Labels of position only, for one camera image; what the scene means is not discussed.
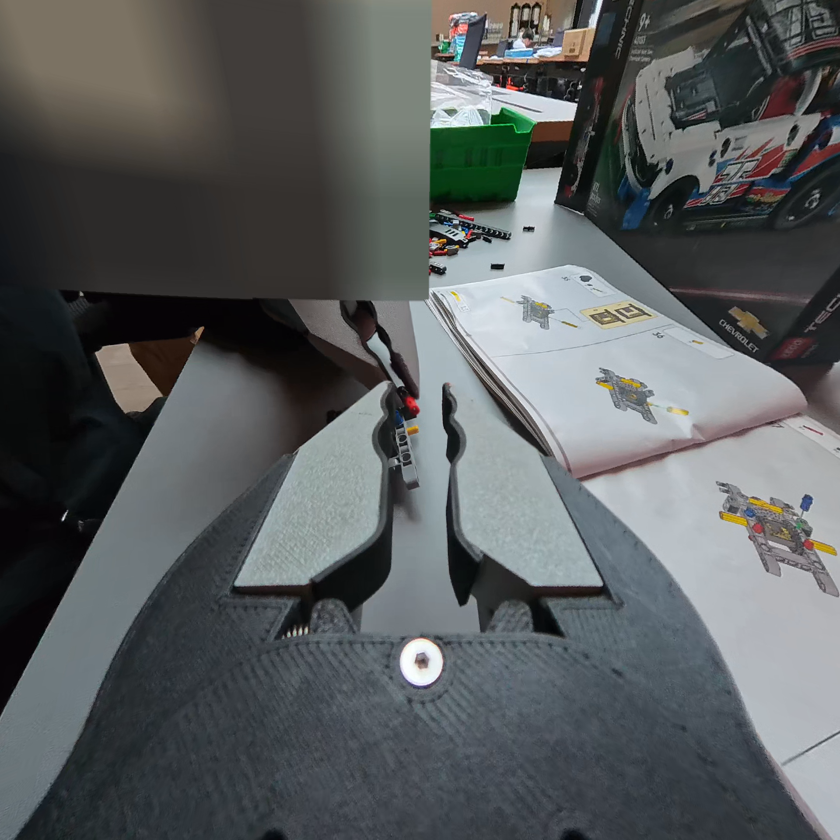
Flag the person's dark clothing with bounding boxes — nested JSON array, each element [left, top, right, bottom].
[[0, 285, 199, 713]]

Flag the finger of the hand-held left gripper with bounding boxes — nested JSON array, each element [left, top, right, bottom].
[[377, 300, 421, 395], [289, 300, 412, 399]]

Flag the grey yellow lego chassis assembly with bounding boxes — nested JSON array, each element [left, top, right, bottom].
[[387, 410, 422, 490]]

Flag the wooden edged background table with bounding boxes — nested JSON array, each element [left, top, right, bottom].
[[430, 58, 580, 143]]

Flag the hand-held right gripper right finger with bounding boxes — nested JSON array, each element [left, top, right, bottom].
[[442, 383, 604, 606]]

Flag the clear plastic bags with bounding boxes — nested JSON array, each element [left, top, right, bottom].
[[430, 71, 494, 130]]

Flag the green plastic bin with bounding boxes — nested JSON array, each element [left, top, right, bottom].
[[430, 108, 536, 205]]

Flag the lego set car box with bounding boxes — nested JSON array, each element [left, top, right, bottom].
[[554, 0, 840, 366]]

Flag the open lego instruction booklet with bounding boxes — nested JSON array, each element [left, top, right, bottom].
[[426, 265, 840, 840]]

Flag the dark computer monitor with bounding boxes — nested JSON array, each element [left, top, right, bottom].
[[458, 14, 488, 70]]

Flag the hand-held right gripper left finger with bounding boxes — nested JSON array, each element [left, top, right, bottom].
[[234, 382, 399, 609]]

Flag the pile of lego pieces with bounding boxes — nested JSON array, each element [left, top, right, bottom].
[[430, 209, 513, 274]]

